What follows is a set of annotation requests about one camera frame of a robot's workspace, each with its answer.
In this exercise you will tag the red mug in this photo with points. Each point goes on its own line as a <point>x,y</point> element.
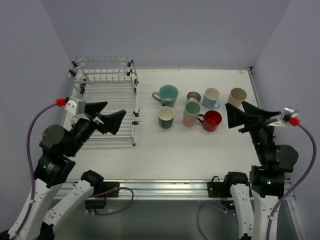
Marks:
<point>210,120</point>

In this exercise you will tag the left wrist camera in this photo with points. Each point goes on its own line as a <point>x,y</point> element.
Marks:
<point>76,106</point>

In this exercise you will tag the aluminium rail frame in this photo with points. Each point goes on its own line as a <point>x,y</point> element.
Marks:
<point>174,163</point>

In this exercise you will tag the sage green mug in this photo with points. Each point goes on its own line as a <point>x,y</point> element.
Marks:
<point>167,95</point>

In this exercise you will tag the beige tumbler cup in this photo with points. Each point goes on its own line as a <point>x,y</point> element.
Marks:
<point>237,96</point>

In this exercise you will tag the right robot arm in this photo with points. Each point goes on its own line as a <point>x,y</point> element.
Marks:
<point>256,195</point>

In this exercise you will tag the light blue patterned cup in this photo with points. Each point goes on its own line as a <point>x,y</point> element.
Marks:
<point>211,98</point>

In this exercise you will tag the light green tumbler cup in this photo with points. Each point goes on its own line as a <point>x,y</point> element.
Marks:
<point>192,110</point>

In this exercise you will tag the pink tumbler cup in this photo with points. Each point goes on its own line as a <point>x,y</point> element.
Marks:
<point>189,122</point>

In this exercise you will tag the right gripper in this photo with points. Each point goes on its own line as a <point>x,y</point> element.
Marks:
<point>256,125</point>

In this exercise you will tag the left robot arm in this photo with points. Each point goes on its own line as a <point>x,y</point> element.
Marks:
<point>38,220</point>

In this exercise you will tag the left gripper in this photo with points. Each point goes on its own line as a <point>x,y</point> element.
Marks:
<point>95,120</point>

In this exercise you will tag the metal dish rack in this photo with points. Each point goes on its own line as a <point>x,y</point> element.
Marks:
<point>113,80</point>

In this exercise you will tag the dark green mug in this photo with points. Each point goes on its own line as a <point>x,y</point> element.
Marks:
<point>166,116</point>

